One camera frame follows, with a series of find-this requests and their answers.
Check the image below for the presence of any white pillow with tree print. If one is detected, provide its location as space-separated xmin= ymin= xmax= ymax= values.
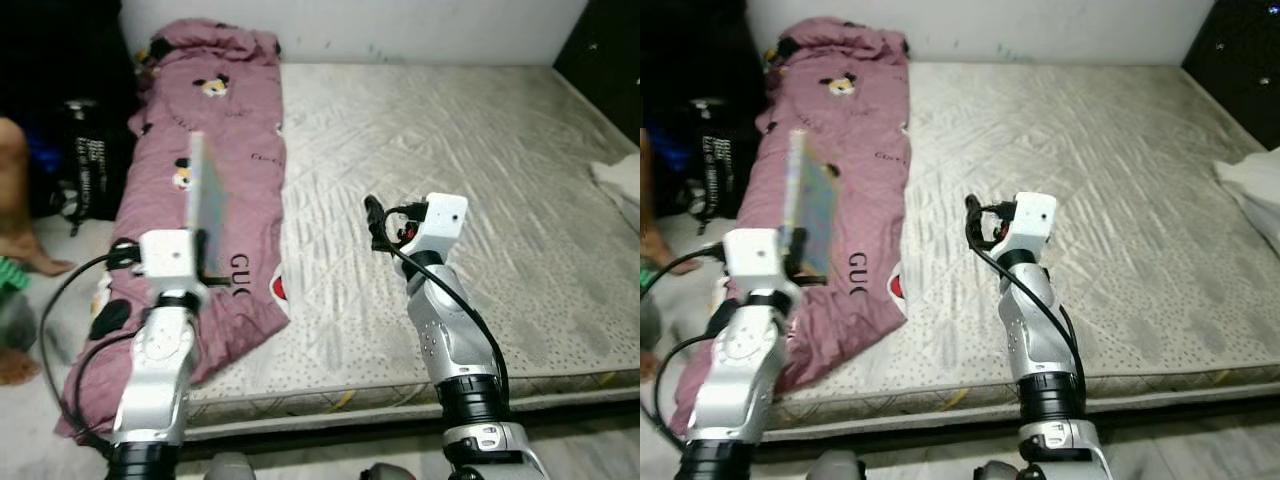
xmin=590 ymin=150 xmax=641 ymax=236
xmin=1213 ymin=148 xmax=1280 ymax=256

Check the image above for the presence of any white quilted mattress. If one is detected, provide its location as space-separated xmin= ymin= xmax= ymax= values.
xmin=780 ymin=62 xmax=1280 ymax=436
xmin=185 ymin=62 xmax=641 ymax=441

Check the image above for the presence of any short black left arm cable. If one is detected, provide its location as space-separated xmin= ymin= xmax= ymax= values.
xmin=70 ymin=335 xmax=141 ymax=453
xmin=654 ymin=335 xmax=727 ymax=453

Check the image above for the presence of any blue yellow children's book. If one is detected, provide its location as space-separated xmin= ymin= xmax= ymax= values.
xmin=783 ymin=128 xmax=839 ymax=276
xmin=185 ymin=130 xmax=231 ymax=271

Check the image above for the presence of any person's bare leg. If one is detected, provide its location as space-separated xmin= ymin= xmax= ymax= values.
xmin=0 ymin=118 xmax=76 ymax=276
xmin=640 ymin=130 xmax=701 ymax=276

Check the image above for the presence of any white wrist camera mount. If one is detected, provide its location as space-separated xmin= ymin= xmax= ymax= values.
xmin=1000 ymin=193 xmax=1058 ymax=251
xmin=138 ymin=229 xmax=209 ymax=299
xmin=405 ymin=195 xmax=469 ymax=256
xmin=722 ymin=228 xmax=801 ymax=301

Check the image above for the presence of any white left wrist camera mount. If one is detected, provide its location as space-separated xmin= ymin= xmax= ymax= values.
xmin=138 ymin=229 xmax=209 ymax=299
xmin=722 ymin=228 xmax=801 ymax=301

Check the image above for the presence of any long black left arm cable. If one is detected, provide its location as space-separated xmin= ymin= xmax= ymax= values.
xmin=640 ymin=243 xmax=727 ymax=301
xmin=38 ymin=253 xmax=143 ymax=463

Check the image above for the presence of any black tufted headboard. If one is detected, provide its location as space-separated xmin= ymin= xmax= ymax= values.
xmin=553 ymin=0 xmax=641 ymax=116
xmin=1180 ymin=0 xmax=1280 ymax=96

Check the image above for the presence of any black bag with white print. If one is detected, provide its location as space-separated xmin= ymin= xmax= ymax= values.
xmin=680 ymin=97 xmax=746 ymax=226
xmin=50 ymin=98 xmax=136 ymax=226

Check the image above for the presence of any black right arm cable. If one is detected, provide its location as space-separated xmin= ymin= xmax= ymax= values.
xmin=967 ymin=238 xmax=1088 ymax=403
xmin=374 ymin=235 xmax=513 ymax=403

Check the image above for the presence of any pink cartoon print quilt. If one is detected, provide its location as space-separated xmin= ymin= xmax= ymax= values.
xmin=55 ymin=18 xmax=291 ymax=441
xmin=670 ymin=15 xmax=911 ymax=436

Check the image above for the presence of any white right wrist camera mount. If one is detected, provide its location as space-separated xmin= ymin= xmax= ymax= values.
xmin=1000 ymin=193 xmax=1058 ymax=251
xmin=405 ymin=195 xmax=469 ymax=256

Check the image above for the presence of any person's bare foot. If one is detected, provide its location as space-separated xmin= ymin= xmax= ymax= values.
xmin=0 ymin=345 xmax=43 ymax=386

